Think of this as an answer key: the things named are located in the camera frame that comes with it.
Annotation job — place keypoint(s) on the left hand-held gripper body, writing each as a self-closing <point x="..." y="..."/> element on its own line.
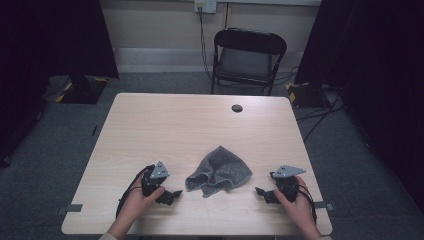
<point x="159" y="171"/>

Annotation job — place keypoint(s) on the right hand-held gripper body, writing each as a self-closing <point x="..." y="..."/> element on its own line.
<point x="287" y="186"/>

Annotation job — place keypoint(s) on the grey towel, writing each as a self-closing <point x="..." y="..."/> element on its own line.
<point x="220" y="170"/>

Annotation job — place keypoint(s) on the person's right hand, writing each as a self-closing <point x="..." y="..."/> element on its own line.
<point x="300" y="210"/>

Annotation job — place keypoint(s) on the person's left hand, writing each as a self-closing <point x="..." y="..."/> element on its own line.
<point x="136" y="205"/>

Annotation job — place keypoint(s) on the black stand base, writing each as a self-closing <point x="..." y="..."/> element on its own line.
<point x="83" y="91"/>
<point x="306" y="95"/>

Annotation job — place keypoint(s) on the black folding chair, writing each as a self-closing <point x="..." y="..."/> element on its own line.
<point x="246" y="63"/>

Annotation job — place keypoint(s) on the dark curtain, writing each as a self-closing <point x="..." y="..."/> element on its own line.
<point x="376" y="66"/>
<point x="50" y="50"/>

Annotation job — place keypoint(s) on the white wall socket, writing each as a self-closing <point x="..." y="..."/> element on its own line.
<point x="205" y="5"/>

